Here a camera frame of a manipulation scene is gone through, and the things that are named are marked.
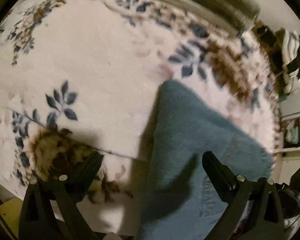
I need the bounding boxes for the blue denim jeans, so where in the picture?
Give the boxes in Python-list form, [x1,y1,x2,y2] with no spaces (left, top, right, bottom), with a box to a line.
[136,80,273,239]

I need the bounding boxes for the yellow wooden furniture piece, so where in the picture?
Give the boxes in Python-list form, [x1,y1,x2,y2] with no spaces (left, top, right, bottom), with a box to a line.
[0,197,23,238]

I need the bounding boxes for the white floral bed blanket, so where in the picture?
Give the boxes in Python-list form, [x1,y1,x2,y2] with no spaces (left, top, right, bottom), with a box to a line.
[0,0,279,235]

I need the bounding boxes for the olive grey folded pants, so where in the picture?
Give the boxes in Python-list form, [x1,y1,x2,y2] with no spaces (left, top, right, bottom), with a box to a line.
[131,0,262,37]

